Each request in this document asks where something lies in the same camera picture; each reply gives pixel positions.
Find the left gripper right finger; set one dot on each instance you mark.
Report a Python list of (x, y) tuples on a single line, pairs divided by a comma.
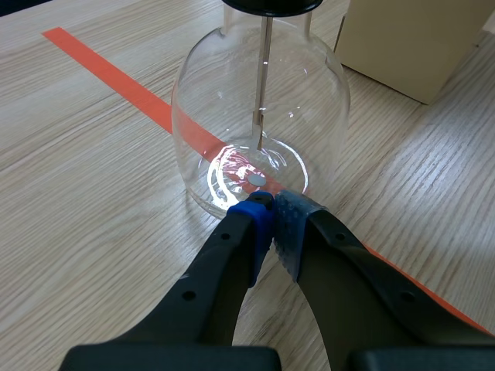
[(348, 278)]

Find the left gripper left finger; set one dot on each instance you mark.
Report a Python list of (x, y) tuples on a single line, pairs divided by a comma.
[(216, 278)]

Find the clear glass flask with stopper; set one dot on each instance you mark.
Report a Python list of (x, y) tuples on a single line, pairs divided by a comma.
[(263, 100)]

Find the brown cardboard box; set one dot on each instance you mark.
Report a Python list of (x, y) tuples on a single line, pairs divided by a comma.
[(410, 42)]

